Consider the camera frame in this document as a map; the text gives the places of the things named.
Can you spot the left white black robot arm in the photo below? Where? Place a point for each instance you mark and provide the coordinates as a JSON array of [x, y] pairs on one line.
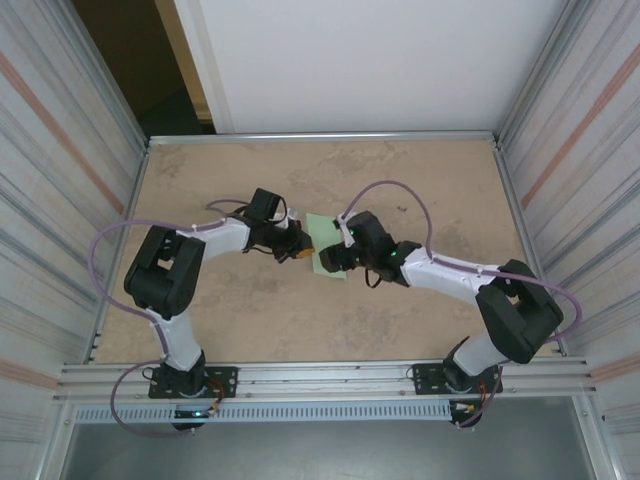
[[160, 280]]

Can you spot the small circuit board green light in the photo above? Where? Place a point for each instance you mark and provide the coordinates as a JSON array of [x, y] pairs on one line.
[[196, 413]]

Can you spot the aluminium table end rail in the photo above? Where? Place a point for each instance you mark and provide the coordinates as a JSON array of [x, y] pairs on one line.
[[320, 137]]

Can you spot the wide aluminium mounting rail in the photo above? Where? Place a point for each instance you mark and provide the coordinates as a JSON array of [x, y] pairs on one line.
[[320, 380]]

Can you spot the light green paper sheet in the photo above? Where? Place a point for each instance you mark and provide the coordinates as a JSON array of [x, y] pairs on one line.
[[322, 232]]

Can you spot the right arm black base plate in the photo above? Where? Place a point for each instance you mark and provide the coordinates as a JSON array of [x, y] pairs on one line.
[[425, 380]]

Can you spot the aluminium table side rail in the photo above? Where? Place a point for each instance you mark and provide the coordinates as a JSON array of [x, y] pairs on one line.
[[117, 260], [530, 250]]

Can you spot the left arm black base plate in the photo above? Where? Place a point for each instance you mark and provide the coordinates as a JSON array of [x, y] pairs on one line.
[[222, 382]]

